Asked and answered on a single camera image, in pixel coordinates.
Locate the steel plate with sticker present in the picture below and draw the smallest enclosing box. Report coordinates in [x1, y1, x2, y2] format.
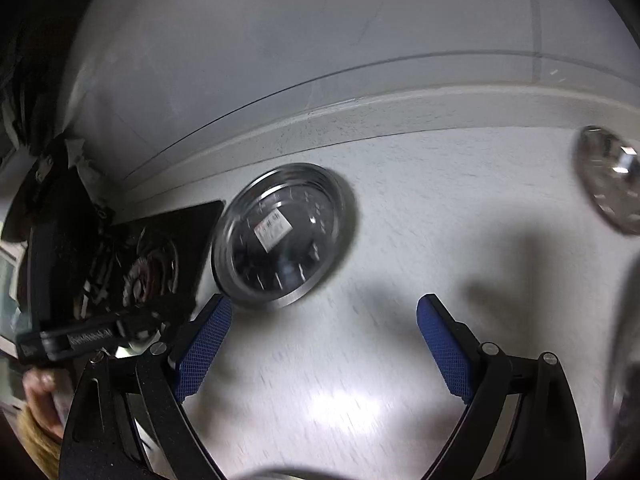
[210, 162, 357, 311]

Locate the large steel bowl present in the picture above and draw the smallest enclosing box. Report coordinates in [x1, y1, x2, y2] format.
[605, 257, 639, 458]

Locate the person's left hand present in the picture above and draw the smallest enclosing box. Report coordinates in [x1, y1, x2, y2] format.
[23, 368, 64, 443]

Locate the small steel bowl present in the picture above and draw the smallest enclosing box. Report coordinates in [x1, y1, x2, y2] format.
[573, 126, 639, 236]

